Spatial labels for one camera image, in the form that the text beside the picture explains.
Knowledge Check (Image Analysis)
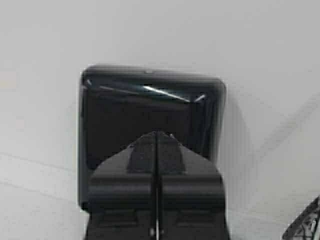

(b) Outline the grey patterned cloth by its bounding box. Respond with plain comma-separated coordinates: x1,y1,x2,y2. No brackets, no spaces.
281,196,320,240

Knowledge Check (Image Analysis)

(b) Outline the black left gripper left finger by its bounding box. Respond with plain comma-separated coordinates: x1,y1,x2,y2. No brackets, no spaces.
85,132,156,240

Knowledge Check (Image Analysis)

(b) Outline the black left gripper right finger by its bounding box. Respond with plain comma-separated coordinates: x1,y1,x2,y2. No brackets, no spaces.
157,132,231,240

